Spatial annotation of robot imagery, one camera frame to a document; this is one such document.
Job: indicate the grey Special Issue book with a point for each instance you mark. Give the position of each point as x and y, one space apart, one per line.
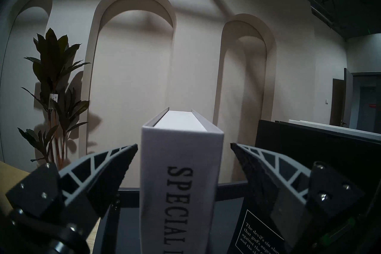
178 167

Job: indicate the tall green leafy plant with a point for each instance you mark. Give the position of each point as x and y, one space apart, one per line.
53 54

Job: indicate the Crime and Punishment book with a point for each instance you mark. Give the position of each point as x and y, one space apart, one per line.
327 149

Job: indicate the dark brown door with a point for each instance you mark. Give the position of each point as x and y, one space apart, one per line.
337 101

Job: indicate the black metal shelf cart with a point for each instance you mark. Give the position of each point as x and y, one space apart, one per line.
128 226

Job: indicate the white plant tag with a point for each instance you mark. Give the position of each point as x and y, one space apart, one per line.
53 101

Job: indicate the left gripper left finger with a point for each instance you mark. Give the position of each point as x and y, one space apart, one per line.
89 179

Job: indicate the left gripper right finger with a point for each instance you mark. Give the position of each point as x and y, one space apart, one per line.
297 191

